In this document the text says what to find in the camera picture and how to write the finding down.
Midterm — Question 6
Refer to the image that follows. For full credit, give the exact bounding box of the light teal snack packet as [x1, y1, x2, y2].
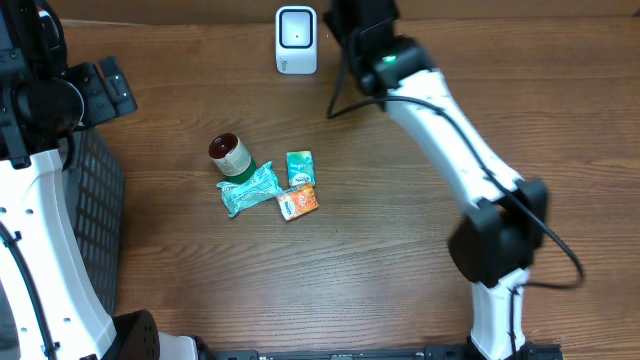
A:
[217, 161, 283, 218]

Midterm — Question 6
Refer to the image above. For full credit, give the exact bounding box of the white barcode scanner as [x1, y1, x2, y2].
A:
[275, 5, 318, 75]

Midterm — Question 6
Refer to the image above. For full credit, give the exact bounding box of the grey plastic mesh basket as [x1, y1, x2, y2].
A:
[63, 129, 125, 315]

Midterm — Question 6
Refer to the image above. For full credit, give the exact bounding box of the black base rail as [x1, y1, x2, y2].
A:
[199, 343, 566, 360]

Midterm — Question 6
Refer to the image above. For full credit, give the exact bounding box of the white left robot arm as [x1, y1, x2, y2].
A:
[1, 0, 206, 359]

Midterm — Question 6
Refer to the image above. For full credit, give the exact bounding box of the orange tissue pack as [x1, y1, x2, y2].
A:
[276, 183, 319, 221]

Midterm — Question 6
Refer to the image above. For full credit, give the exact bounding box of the teal tissue pack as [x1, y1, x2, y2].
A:
[286, 151, 316, 187]

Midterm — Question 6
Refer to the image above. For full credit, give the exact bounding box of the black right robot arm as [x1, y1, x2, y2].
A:
[324, 0, 548, 359]

